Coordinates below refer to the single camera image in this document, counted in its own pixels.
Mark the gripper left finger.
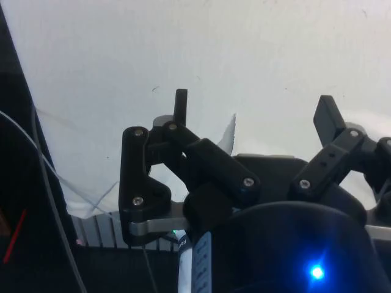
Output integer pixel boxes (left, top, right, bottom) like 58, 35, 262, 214
118, 88, 261, 247

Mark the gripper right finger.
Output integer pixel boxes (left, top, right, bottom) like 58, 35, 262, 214
289, 95, 391, 201

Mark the grey cable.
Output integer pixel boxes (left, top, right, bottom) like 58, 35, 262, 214
0, 102, 86, 293

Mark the grey ribbed metal plate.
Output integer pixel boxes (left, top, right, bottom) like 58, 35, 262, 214
71, 212, 180, 250

